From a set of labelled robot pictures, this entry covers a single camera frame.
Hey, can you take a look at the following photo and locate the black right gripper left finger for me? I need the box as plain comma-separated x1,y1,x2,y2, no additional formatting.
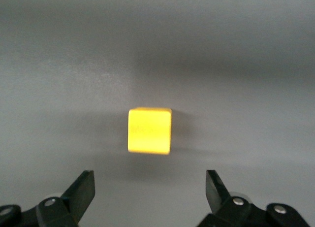
0,169,96,227

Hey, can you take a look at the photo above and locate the yellow cube block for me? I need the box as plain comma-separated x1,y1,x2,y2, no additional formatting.
127,106,173,155

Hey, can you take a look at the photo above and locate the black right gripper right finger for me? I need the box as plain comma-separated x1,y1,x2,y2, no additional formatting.
206,169,310,227

